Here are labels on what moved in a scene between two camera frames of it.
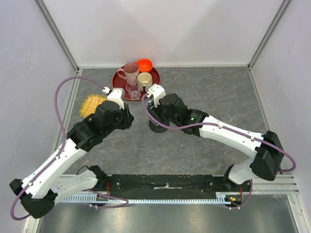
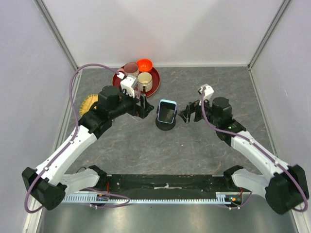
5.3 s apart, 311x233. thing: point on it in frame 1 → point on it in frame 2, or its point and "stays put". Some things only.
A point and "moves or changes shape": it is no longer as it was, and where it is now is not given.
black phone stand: [157, 128] moves or changes shape
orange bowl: [144, 65] stays put
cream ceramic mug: [144, 79] stays put
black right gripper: [157, 110] → [185, 114]
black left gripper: [128, 118] → [138, 110]
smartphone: [150, 103] moves or changes shape
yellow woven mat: [89, 104] stays put
